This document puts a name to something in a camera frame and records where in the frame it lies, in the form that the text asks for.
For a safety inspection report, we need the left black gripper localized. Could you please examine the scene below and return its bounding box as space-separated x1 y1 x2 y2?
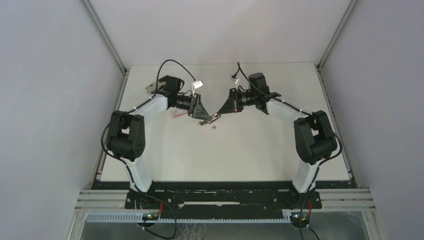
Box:
172 93 211 122

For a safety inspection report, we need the right black camera cable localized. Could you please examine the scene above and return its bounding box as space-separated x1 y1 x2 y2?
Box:
236 61 343 240

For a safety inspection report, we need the corner frame post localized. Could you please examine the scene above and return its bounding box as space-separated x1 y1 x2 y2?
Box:
316 0 360 72
80 0 127 92

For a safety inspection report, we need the aluminium frame rail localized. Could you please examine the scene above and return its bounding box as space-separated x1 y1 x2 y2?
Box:
76 188 376 212

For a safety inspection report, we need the black and beige stapler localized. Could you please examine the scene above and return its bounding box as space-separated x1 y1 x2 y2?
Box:
145 80 166 95

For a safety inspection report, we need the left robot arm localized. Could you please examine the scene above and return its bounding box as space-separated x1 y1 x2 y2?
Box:
101 75 212 209

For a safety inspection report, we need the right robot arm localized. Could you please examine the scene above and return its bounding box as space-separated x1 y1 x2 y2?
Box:
214 72 341 208

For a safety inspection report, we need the left corner frame post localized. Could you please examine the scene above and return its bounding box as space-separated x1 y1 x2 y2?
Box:
80 0 127 92

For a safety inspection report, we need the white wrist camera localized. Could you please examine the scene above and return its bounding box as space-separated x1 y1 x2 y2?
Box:
190 79 204 97
230 74 240 89

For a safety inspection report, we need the small brown stapler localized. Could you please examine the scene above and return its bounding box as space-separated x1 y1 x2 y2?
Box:
198 112 223 127

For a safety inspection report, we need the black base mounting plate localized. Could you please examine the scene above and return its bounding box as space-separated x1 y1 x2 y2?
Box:
90 180 357 219

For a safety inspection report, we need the left black camera cable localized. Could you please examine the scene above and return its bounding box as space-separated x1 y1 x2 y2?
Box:
100 58 197 186

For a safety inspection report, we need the left green circuit board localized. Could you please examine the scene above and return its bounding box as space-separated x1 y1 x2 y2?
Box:
142 213 160 221

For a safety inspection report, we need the right corner frame post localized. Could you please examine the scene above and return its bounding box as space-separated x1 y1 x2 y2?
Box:
316 0 360 72

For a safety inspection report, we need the right green circuit board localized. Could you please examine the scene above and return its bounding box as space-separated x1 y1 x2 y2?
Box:
289 212 312 229

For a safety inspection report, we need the green circuit board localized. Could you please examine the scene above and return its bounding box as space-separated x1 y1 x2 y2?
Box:
142 213 160 221
289 212 312 229

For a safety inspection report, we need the white slotted cable duct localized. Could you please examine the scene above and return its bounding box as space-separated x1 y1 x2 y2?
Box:
85 210 292 224

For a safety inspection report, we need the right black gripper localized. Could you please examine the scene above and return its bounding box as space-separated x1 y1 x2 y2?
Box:
218 88 257 115

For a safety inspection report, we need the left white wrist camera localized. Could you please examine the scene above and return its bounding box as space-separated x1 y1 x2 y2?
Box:
190 79 204 97

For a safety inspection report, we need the black camera cable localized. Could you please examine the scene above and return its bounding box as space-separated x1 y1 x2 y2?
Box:
236 61 343 240
100 58 197 186

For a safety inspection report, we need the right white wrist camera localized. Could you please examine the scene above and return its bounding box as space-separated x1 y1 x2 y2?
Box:
230 74 240 89

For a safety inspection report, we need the red white staple box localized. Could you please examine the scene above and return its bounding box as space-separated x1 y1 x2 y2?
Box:
171 108 187 118

